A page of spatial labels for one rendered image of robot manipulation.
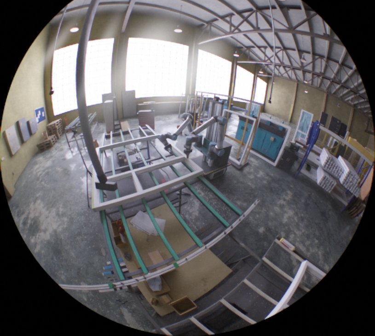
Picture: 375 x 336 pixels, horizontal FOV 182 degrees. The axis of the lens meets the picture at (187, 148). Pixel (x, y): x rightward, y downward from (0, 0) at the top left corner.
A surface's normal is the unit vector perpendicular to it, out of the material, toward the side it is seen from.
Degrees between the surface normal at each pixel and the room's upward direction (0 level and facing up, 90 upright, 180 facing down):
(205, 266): 0
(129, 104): 90
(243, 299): 0
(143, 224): 0
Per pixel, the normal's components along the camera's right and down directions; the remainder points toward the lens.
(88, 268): 0.07, -0.87
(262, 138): -0.83, 0.22
